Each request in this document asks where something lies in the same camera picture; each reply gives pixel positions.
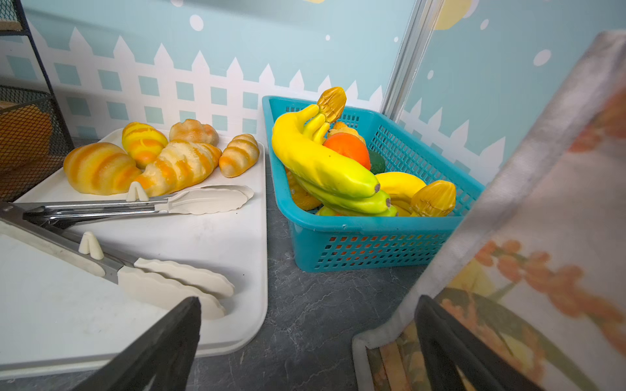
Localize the black wire two-tier shelf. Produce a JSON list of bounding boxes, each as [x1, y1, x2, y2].
[[1, 1, 74, 201]]

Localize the yellow starfruit piece top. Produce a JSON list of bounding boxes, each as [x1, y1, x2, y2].
[[317, 86, 347, 124]]

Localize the teal plastic basket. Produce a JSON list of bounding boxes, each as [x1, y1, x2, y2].
[[269, 107, 484, 272]]

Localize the small striped croissant right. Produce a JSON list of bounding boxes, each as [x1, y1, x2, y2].
[[218, 134, 260, 178]]

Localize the yellow banana bunch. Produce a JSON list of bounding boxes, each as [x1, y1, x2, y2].
[[272, 104, 399, 217]]

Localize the yellow starfruit piece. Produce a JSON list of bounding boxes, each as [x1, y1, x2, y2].
[[410, 180, 456, 218], [317, 86, 347, 124]]

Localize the pale round bread roll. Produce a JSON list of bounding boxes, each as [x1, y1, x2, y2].
[[169, 119, 219, 147]]

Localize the large striped croissant left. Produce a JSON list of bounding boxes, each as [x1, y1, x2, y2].
[[63, 143, 141, 196]]

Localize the steel tongs white tips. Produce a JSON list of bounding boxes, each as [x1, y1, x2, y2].
[[1, 185, 254, 320]]

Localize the single yellow banana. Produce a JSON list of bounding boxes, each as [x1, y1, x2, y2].
[[376, 172, 426, 205]]

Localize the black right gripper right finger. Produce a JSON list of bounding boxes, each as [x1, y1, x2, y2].
[[414, 295, 540, 390]]

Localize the long striped croissant centre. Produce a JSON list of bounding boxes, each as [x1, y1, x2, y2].
[[135, 140, 222, 197]]

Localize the yellow striped bread roll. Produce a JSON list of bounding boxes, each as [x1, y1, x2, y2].
[[122, 122, 169, 169]]

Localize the white plastic tray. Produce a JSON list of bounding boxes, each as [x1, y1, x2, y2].
[[1, 156, 268, 379]]

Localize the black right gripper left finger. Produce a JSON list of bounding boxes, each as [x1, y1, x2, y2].
[[75, 297, 201, 390]]

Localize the orange fruit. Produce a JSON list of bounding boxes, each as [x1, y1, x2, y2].
[[324, 133, 371, 169]]

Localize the yellow starfruit piece front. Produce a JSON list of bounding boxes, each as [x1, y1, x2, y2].
[[410, 180, 456, 218]]

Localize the canvas tote bag yellow handles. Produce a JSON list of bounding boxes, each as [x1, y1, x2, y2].
[[352, 30, 625, 390]]

